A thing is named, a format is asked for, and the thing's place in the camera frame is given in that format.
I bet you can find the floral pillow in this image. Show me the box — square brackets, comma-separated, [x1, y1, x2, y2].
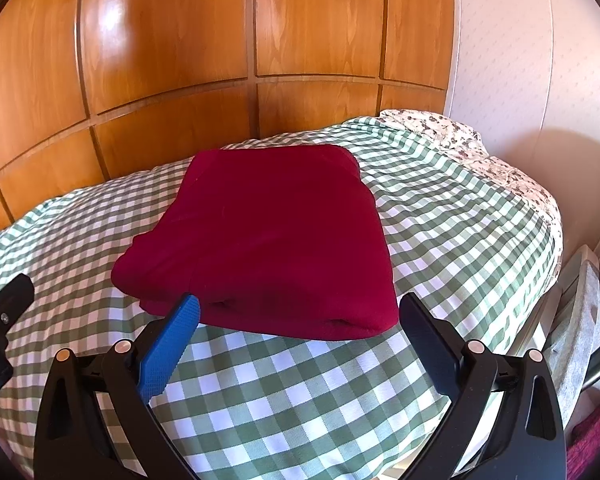
[377, 108, 563, 281]

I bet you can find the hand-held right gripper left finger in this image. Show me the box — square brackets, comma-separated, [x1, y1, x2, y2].
[34, 292, 203, 480]

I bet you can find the green white checkered blanket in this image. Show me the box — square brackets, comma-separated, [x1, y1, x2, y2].
[0, 116, 563, 476]

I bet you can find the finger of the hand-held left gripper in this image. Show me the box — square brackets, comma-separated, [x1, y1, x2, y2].
[0, 274, 35, 348]

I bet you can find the wooden panelled headboard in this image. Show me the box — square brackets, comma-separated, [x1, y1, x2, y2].
[0, 0, 456, 241]

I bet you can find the grey ironing board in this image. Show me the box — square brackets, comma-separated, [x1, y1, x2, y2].
[550, 245, 600, 401]

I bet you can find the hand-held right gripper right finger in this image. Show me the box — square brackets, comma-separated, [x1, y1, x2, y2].
[400, 292, 567, 480]

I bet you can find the magenta fabric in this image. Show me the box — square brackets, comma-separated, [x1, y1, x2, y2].
[566, 402, 600, 480]

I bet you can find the dark red garment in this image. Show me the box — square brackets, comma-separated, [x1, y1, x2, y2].
[111, 143, 400, 343]

